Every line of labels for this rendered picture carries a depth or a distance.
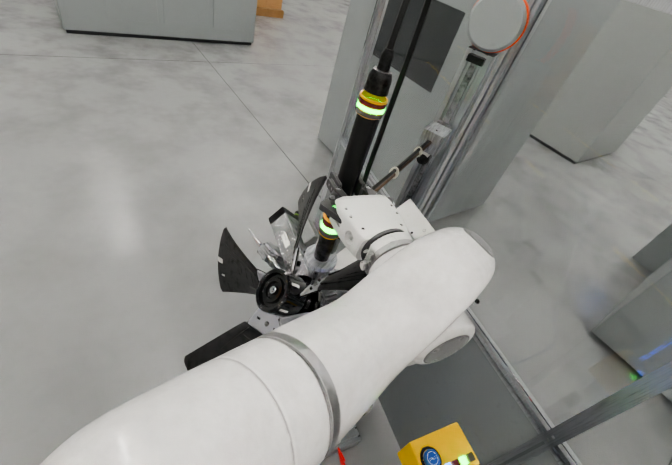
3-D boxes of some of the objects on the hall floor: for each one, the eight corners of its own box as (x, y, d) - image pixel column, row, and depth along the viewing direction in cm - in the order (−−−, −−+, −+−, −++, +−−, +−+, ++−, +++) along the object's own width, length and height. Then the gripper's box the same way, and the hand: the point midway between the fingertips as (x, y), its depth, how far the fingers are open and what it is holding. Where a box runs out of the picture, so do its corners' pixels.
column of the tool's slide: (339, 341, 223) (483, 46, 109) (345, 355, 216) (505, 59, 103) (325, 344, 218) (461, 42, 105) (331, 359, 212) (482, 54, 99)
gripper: (443, 230, 52) (387, 160, 64) (344, 241, 45) (301, 160, 57) (423, 262, 57) (374, 192, 69) (330, 277, 50) (294, 195, 62)
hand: (345, 184), depth 62 cm, fingers closed on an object, 4 cm apart
